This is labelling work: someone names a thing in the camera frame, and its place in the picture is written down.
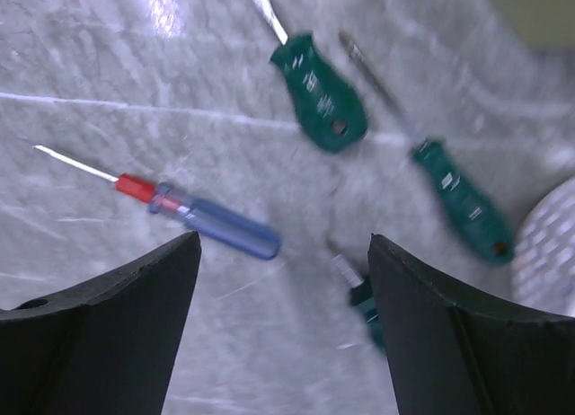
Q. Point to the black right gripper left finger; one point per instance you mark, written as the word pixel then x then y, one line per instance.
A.
pixel 105 346

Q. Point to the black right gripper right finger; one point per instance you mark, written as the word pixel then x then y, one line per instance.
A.
pixel 454 349

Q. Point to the red blue screwdriver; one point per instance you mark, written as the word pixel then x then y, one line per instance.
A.
pixel 201 215

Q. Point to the green stubby screwdriver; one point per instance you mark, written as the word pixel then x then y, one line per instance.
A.
pixel 326 106

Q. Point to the green metal drawer cabinet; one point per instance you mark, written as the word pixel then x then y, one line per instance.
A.
pixel 541 24

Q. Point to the small green screwdriver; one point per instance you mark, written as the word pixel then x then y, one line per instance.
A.
pixel 361 297

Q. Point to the white plastic basket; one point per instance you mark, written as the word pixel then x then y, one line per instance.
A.
pixel 542 272

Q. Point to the long green screwdriver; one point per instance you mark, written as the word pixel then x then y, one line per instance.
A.
pixel 469 211

